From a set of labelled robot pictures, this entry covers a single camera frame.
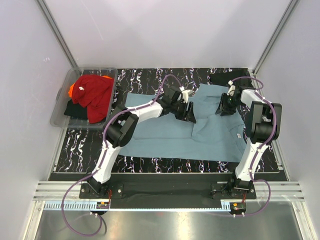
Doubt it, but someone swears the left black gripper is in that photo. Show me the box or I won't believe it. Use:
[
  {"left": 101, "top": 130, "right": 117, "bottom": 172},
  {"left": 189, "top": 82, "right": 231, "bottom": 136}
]
[{"left": 170, "top": 100, "right": 196, "bottom": 124}]

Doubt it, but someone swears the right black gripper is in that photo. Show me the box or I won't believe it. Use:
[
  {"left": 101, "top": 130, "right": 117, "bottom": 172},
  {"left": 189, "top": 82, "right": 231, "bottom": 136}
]
[{"left": 215, "top": 92, "right": 243, "bottom": 117}]

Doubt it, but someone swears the blue t-shirt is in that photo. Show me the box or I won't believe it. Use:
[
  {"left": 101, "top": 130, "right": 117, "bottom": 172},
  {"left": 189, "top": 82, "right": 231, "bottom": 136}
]
[{"left": 119, "top": 84, "right": 247, "bottom": 163}]

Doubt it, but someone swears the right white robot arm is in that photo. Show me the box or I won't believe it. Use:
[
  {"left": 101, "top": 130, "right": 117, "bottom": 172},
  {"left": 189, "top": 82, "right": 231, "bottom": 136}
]
[{"left": 216, "top": 87, "right": 282, "bottom": 199}]

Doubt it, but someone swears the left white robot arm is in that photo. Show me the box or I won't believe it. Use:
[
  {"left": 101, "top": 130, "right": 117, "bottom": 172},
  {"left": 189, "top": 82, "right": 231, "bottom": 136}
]
[{"left": 87, "top": 87, "right": 196, "bottom": 198}]

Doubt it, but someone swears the folded black t-shirt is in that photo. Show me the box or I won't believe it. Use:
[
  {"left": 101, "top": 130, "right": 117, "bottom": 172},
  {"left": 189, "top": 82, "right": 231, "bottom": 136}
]
[{"left": 209, "top": 68, "right": 253, "bottom": 87}]

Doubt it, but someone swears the red t-shirt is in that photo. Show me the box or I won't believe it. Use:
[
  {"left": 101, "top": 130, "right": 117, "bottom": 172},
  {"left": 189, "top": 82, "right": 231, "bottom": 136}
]
[{"left": 71, "top": 74, "right": 114, "bottom": 124}]

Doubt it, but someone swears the clear plastic bin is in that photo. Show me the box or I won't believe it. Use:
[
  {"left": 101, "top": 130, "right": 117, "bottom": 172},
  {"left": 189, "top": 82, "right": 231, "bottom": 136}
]
[{"left": 50, "top": 66, "right": 118, "bottom": 130}]

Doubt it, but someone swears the black t-shirt in bin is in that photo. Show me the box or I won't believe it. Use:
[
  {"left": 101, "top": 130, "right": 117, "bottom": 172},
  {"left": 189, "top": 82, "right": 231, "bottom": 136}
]
[{"left": 64, "top": 100, "right": 88, "bottom": 120}]

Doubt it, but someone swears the orange t-shirt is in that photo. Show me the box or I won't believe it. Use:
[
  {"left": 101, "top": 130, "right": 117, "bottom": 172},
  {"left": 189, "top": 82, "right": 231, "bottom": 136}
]
[{"left": 68, "top": 84, "right": 75, "bottom": 98}]

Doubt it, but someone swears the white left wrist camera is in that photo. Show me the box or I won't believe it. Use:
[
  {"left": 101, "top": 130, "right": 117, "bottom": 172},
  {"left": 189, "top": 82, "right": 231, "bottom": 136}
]
[{"left": 178, "top": 86, "right": 193, "bottom": 104}]

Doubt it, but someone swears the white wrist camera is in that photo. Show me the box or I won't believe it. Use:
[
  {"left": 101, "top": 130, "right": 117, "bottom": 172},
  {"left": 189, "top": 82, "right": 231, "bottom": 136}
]
[
  {"left": 178, "top": 86, "right": 193, "bottom": 104},
  {"left": 227, "top": 80, "right": 236, "bottom": 97}
]

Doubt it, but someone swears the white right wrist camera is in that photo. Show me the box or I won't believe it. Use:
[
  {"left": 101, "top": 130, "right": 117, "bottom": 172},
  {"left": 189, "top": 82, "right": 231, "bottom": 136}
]
[{"left": 227, "top": 80, "right": 236, "bottom": 97}]

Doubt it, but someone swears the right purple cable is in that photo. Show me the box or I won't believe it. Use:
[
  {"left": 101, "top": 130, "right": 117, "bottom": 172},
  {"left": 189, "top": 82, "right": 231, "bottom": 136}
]
[{"left": 228, "top": 76, "right": 277, "bottom": 219}]

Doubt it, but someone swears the purple cable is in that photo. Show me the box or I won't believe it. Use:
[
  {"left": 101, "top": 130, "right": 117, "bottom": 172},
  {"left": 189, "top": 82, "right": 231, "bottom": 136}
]
[
  {"left": 228, "top": 76, "right": 277, "bottom": 219},
  {"left": 61, "top": 74, "right": 185, "bottom": 236}
]

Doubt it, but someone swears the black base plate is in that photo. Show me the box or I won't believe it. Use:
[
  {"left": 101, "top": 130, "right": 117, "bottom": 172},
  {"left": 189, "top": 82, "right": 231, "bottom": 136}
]
[{"left": 79, "top": 173, "right": 257, "bottom": 211}]

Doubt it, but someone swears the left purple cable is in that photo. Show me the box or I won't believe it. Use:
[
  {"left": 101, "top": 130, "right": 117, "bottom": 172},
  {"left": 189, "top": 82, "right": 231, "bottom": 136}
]
[{"left": 61, "top": 74, "right": 185, "bottom": 236}]

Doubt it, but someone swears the white slotted cable duct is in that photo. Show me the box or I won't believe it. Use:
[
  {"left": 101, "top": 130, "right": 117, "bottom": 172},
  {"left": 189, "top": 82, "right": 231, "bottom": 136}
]
[{"left": 44, "top": 200, "right": 110, "bottom": 211}]

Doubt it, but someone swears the aluminium frame rail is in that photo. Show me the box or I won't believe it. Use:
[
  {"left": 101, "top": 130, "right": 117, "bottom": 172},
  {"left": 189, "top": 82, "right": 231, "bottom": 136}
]
[{"left": 33, "top": 181, "right": 305, "bottom": 202}]

